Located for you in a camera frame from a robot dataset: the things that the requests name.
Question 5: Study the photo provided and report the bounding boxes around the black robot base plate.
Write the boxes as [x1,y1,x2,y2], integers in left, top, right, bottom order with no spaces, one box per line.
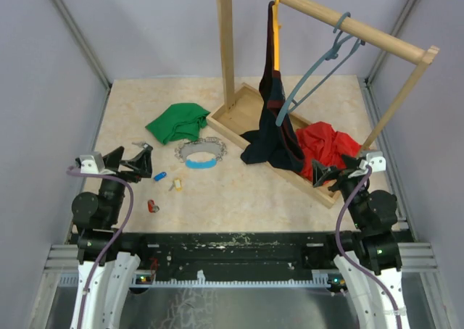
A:
[70,230,403,283]

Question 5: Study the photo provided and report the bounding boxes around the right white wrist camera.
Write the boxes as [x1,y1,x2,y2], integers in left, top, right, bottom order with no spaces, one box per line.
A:
[358,150,386,173]

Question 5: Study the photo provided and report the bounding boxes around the green cloth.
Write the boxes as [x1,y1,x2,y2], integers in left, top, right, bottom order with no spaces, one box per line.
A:
[145,103,210,145]

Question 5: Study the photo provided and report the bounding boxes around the dark navy garment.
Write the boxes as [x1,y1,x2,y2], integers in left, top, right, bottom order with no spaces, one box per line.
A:
[241,1,305,173]

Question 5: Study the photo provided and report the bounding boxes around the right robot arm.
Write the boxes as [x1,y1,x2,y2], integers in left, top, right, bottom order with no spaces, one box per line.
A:
[312,151,410,328]

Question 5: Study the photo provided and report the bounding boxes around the yellow key tag with key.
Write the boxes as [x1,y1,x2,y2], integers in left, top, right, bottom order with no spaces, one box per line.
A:
[168,178,183,191]

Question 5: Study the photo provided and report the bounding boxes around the red key tag with key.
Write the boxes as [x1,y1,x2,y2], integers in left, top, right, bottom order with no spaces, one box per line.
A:
[147,199,160,213]

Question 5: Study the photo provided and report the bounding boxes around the yellow hanger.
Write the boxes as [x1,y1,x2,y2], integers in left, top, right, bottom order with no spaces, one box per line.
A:
[271,0,281,71]

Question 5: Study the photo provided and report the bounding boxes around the grey-blue hanger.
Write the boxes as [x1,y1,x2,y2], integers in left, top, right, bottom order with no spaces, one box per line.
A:
[274,12,366,127]

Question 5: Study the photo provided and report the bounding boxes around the wooden clothes rack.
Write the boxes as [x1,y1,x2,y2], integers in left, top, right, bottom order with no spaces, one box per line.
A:
[205,0,440,209]

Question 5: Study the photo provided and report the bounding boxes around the red cloth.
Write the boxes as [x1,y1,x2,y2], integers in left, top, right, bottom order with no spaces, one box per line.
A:
[296,122,361,181]

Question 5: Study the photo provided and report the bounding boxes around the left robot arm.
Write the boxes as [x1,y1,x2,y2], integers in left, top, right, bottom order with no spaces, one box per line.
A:
[67,143,153,328]

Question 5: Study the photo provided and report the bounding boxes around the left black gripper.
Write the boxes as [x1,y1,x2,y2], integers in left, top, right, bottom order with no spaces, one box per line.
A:
[99,145,152,223]

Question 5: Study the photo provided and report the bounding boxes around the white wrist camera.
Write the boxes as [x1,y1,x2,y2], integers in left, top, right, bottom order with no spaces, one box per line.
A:
[78,151,115,175]
[358,150,386,173]

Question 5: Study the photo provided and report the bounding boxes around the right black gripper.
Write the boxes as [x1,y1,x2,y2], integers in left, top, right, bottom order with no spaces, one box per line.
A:
[310,153,370,229]

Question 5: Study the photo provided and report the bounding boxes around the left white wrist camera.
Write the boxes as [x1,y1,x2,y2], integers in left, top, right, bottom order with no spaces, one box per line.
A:
[78,151,115,175]

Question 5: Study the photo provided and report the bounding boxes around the blue key tag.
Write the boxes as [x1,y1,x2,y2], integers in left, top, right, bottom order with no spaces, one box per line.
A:
[153,172,167,182]

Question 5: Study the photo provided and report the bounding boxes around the aluminium rail frame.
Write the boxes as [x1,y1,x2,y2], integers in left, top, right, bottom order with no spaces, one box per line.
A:
[44,243,438,288]

